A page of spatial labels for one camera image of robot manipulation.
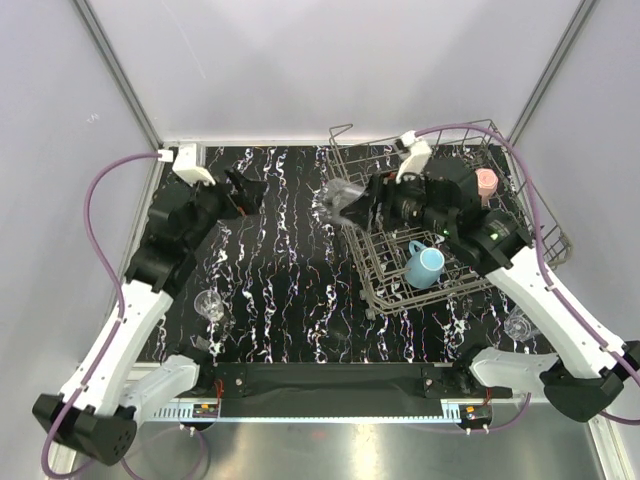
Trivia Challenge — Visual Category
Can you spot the clear glass tumbler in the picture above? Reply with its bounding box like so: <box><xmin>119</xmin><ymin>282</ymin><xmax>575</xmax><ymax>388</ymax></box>
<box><xmin>320</xmin><ymin>178</ymin><xmax>365</xmax><ymax>224</ymax></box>

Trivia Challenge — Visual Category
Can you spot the clear glass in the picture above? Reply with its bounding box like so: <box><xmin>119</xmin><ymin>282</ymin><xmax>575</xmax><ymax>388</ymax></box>
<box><xmin>193</xmin><ymin>289</ymin><xmax>225</xmax><ymax>322</ymax></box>
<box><xmin>503</xmin><ymin>306</ymin><xmax>534</xmax><ymax>342</ymax></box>

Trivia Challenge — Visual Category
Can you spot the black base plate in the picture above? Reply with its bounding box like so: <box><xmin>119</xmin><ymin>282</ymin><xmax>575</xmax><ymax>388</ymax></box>
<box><xmin>207</xmin><ymin>363</ymin><xmax>485</xmax><ymax>399</ymax></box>

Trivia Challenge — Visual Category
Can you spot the right aluminium corner post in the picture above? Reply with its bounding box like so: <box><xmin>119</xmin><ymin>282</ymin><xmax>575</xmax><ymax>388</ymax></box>
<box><xmin>508</xmin><ymin>0</ymin><xmax>600</xmax><ymax>145</ymax></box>

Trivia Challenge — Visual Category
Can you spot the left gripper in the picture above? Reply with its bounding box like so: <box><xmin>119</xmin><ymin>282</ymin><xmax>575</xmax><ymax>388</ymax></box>
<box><xmin>179</xmin><ymin>166</ymin><xmax>267</xmax><ymax>251</ymax></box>

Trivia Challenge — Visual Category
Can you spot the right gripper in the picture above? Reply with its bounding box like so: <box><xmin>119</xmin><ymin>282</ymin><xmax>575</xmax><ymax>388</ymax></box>
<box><xmin>342</xmin><ymin>165</ymin><xmax>455</xmax><ymax>238</ymax></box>

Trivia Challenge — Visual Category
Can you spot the aluminium corner post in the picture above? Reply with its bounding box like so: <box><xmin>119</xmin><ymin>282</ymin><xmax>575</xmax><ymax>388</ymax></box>
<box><xmin>71</xmin><ymin>0</ymin><xmax>162</xmax><ymax>150</ymax></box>
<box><xmin>508</xmin><ymin>0</ymin><xmax>600</xmax><ymax>145</ymax></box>

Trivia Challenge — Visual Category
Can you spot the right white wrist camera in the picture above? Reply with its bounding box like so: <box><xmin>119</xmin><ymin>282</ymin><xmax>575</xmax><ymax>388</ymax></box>
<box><xmin>394</xmin><ymin>130</ymin><xmax>432</xmax><ymax>184</ymax></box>

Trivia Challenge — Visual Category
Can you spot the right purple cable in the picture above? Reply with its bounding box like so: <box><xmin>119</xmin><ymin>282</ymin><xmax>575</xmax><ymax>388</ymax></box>
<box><xmin>414</xmin><ymin>124</ymin><xmax>640</xmax><ymax>426</ymax></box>

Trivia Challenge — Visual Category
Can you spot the clear glass right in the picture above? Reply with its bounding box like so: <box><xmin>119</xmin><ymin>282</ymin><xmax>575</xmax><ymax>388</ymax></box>
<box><xmin>503</xmin><ymin>306</ymin><xmax>534</xmax><ymax>342</ymax></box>

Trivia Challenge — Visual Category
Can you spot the pink mug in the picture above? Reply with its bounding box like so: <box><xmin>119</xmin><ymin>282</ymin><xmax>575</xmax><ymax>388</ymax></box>
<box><xmin>475</xmin><ymin>168</ymin><xmax>499</xmax><ymax>199</ymax></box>

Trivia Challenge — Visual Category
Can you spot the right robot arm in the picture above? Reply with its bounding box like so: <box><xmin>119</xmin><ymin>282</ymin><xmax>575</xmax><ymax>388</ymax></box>
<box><xmin>327</xmin><ymin>157</ymin><xmax>639</xmax><ymax>422</ymax></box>

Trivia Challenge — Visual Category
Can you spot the clear glass left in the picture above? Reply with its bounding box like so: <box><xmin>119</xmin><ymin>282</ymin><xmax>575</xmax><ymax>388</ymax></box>
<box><xmin>193</xmin><ymin>289</ymin><xmax>225</xmax><ymax>322</ymax></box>

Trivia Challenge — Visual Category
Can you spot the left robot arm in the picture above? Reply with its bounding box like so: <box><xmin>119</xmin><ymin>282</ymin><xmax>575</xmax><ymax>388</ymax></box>
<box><xmin>32</xmin><ymin>169</ymin><xmax>268</xmax><ymax>466</ymax></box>

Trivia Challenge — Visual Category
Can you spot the blue mug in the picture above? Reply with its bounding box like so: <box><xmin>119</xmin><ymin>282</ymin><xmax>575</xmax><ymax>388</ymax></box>
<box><xmin>404</xmin><ymin>240</ymin><xmax>445</xmax><ymax>290</ymax></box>

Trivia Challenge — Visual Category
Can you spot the black marbled mat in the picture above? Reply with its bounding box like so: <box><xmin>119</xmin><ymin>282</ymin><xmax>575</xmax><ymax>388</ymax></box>
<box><xmin>140</xmin><ymin>146</ymin><xmax>551</xmax><ymax>363</ymax></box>

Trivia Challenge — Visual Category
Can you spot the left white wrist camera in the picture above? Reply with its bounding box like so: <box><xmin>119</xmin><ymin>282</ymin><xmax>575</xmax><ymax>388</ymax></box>
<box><xmin>172</xmin><ymin>143</ymin><xmax>216</xmax><ymax>186</ymax></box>

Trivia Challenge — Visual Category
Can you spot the grey wire dish rack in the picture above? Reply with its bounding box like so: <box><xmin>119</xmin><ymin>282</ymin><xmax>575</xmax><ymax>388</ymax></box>
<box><xmin>328</xmin><ymin>119</ymin><xmax>572</xmax><ymax>317</ymax></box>

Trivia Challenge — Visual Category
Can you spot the left aluminium corner post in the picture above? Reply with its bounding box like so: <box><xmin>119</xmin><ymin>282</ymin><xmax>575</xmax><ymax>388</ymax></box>
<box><xmin>71</xmin><ymin>0</ymin><xmax>162</xmax><ymax>150</ymax></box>

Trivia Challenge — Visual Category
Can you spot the aluminium rail front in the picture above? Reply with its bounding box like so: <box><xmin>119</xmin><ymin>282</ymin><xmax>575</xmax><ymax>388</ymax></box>
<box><xmin>148</xmin><ymin>399</ymin><xmax>493</xmax><ymax>425</ymax></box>

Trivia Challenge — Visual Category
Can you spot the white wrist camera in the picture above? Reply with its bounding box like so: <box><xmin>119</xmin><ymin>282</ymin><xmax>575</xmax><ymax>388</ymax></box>
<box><xmin>394</xmin><ymin>130</ymin><xmax>432</xmax><ymax>184</ymax></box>
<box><xmin>172</xmin><ymin>143</ymin><xmax>216</xmax><ymax>186</ymax></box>

